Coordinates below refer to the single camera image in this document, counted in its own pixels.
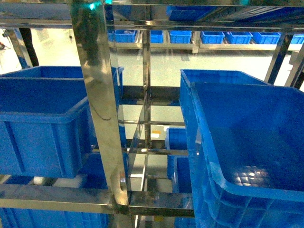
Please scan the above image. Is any stainless steel shelf cart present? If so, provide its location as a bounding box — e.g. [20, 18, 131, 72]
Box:
[0, 0, 304, 228]

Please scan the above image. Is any large blue crate right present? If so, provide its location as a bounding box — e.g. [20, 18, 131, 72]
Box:
[180, 69, 304, 228]

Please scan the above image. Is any large blue crate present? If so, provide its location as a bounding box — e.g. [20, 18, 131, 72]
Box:
[0, 66, 124, 179]
[180, 69, 304, 228]

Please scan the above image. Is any large blue crate left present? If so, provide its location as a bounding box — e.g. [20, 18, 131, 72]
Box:
[0, 66, 124, 179]

